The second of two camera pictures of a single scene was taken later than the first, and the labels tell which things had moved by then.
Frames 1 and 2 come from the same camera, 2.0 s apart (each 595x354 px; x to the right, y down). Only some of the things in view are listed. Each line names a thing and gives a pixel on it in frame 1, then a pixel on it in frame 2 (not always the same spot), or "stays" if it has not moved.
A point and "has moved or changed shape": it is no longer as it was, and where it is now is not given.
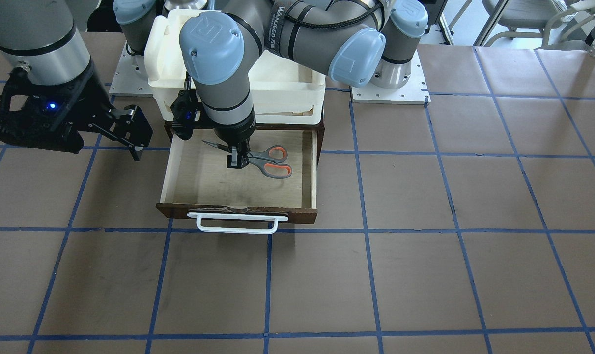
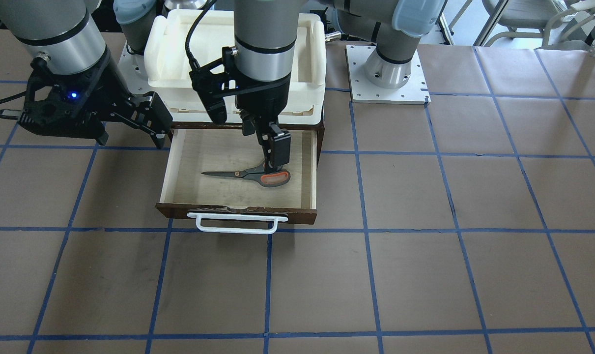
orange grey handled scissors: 269,161 has moved or changed shape
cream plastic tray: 282,95 stays
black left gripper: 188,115 to 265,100
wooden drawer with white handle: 240,200 stays
